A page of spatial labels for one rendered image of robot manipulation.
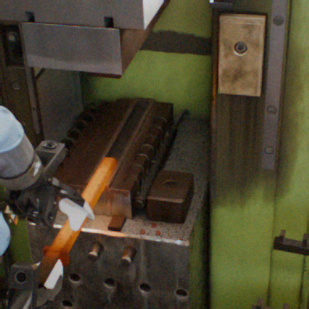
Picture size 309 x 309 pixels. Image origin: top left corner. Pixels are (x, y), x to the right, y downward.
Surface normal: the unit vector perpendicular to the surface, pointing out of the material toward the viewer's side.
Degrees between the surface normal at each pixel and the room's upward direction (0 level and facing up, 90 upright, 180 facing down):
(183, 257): 90
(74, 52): 90
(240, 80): 90
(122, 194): 90
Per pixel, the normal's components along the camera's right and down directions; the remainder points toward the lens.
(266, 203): -0.24, 0.56
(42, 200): -0.14, -0.43
